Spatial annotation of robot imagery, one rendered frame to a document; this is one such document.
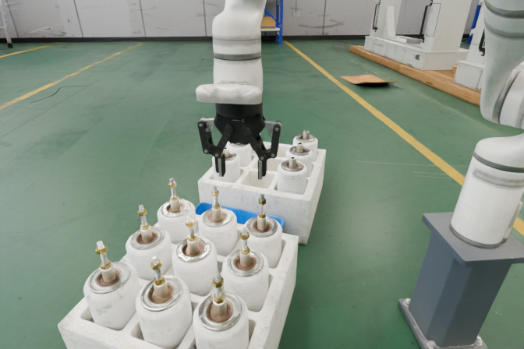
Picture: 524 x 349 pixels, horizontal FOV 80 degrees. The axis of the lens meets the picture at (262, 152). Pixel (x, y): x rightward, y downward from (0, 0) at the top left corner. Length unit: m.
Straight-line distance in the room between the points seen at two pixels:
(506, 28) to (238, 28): 0.33
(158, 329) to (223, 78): 0.45
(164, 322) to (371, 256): 0.69
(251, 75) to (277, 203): 0.63
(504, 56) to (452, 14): 3.27
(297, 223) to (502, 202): 0.57
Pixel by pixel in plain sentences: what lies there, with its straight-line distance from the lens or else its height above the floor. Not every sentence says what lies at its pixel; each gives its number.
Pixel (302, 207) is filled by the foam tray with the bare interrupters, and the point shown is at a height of 0.15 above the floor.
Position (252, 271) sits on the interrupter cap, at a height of 0.25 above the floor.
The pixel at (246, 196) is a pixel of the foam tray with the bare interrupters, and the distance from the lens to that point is 1.04.
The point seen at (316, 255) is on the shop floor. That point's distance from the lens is 1.07.
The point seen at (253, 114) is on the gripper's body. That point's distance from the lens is 0.47.
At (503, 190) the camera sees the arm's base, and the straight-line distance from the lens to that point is 0.70.
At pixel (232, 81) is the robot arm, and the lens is 0.45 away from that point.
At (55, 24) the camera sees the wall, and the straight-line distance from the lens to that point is 7.57.
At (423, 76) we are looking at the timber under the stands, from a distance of 3.55.
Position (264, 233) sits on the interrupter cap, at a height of 0.25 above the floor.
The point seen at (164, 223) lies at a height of 0.24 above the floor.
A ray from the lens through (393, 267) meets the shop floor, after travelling 1.09.
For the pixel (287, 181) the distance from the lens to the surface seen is 1.00.
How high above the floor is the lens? 0.74
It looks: 26 degrees down
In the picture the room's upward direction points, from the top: straight up
